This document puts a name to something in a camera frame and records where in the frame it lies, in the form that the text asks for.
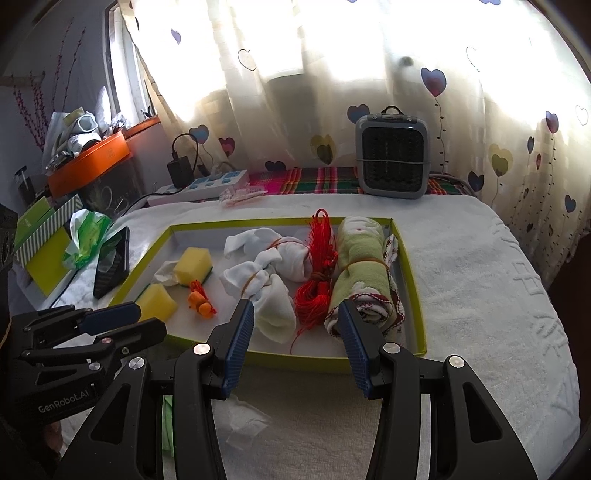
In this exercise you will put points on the white sock bundle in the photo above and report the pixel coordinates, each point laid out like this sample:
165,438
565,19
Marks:
286,258
272,304

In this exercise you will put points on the lime green box lid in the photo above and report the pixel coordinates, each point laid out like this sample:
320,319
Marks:
48,263

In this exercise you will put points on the white blue power strip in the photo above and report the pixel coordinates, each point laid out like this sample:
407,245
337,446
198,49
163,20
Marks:
217,180

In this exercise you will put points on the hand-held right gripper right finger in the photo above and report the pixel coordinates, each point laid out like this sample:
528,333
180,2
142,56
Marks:
355,346

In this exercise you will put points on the orange box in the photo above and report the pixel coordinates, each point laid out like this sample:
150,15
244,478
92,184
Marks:
87,161

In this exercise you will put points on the grey portable heater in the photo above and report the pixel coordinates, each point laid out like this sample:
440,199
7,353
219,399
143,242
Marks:
392,152

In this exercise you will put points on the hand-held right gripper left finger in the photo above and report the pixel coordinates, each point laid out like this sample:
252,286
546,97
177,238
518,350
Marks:
240,341

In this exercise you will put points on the pink flower branches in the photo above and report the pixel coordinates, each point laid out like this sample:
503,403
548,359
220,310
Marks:
32,106

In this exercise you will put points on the green striped box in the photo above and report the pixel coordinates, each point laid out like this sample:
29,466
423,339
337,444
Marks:
41,224

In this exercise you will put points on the heart print curtain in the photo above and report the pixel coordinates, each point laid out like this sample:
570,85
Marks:
300,92

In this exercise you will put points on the plain yellow sponge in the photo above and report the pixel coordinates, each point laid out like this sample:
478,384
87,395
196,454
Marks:
157,302

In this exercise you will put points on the clear plastic packet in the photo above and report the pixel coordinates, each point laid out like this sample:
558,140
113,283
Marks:
240,194

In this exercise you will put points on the orange toy figure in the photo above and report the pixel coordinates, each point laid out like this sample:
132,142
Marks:
201,302

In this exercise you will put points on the black smartphone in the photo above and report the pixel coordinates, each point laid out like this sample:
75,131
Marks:
113,263

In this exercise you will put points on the window frame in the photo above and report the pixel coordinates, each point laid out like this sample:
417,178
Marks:
129,69

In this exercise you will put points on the green-edged cardboard tray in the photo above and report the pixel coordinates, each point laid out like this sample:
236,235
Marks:
194,240

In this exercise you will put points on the crumpled white tissue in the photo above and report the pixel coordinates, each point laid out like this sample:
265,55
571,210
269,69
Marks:
244,417

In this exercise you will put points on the small crumpled tissue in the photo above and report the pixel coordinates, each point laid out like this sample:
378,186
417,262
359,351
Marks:
166,274

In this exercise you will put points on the green tissue pack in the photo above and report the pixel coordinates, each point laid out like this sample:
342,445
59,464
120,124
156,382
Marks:
87,235

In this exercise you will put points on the pile of plastic packets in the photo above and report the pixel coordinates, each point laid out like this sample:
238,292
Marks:
78,134

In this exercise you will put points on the green towel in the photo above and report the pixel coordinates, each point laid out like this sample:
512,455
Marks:
360,267

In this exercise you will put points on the white towel blanket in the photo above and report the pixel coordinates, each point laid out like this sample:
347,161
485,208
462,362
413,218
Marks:
461,277

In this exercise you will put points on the yellow sponge with green scourer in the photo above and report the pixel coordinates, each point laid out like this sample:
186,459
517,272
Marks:
191,265

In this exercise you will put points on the plaid cloth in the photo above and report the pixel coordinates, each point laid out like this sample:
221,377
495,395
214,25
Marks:
314,180

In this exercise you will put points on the dark glass jar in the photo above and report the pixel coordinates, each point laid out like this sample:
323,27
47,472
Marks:
24,187

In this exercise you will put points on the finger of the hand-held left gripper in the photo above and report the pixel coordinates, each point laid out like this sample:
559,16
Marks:
134,334
111,316

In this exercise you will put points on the black box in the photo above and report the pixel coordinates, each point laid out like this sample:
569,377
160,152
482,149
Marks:
7,240

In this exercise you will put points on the black charger adapter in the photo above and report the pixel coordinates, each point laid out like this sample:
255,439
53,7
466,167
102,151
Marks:
179,171

